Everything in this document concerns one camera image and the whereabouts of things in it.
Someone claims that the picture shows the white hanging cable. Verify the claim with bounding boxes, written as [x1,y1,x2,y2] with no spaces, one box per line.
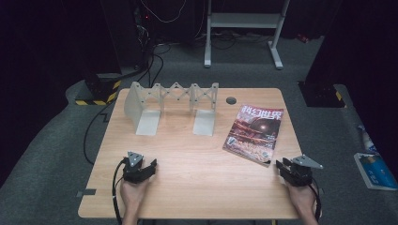
[139,0,188,24]

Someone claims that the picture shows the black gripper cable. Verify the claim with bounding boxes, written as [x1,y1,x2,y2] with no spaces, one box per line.
[111,157,130,225]
[307,182,324,223]

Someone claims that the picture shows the white metal stand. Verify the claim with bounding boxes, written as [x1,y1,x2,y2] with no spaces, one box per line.
[204,0,291,70]

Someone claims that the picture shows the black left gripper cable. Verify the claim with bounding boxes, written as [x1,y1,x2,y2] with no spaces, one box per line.
[111,157,130,225]

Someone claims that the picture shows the white expandable metal book rack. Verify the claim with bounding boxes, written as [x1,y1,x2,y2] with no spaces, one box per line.
[123,81,220,137]

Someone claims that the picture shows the blue and white packet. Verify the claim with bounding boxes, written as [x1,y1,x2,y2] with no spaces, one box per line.
[353,152,398,192]

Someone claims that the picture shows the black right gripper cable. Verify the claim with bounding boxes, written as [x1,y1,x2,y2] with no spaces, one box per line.
[307,182,324,223]

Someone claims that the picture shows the person's right hand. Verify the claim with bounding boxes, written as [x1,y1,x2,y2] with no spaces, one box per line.
[285,180,317,217]

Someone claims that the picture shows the black base with yellow stripes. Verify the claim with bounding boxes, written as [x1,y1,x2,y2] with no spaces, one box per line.
[74,72,122,107]
[298,80,347,109]

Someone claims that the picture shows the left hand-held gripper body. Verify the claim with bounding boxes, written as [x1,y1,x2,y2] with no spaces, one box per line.
[122,151,148,185]

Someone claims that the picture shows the person's left hand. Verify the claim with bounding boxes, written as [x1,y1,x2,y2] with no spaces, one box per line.
[119,177,151,216]

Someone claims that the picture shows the black cables under stand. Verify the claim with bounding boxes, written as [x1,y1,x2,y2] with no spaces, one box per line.
[211,30,274,51]

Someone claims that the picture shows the black floor cable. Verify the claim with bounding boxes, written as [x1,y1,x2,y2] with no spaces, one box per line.
[82,101,115,166]

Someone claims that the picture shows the black cable bundle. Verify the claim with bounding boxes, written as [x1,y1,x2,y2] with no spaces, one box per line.
[120,41,173,89]

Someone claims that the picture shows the red illustrated magazine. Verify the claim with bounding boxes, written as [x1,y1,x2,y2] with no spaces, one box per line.
[222,103,284,168]

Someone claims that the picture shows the grey tape strip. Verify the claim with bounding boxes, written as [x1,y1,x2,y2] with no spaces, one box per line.
[76,188,98,198]

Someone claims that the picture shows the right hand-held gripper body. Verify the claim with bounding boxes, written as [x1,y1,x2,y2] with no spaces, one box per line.
[281,155,324,188]

